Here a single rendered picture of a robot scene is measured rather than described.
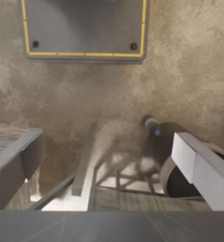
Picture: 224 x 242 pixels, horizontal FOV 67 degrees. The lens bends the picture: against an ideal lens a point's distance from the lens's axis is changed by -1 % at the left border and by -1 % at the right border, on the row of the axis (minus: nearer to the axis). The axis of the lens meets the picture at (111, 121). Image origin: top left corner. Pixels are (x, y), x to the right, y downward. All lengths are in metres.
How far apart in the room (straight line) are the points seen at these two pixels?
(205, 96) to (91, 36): 1.00
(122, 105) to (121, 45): 0.52
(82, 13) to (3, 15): 0.68
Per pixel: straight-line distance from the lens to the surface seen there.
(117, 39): 1.05
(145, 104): 1.42
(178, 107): 1.50
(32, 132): 0.17
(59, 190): 0.72
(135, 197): 0.71
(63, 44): 1.08
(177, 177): 1.40
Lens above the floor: 1.36
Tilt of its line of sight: 73 degrees down
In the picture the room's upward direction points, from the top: 178 degrees clockwise
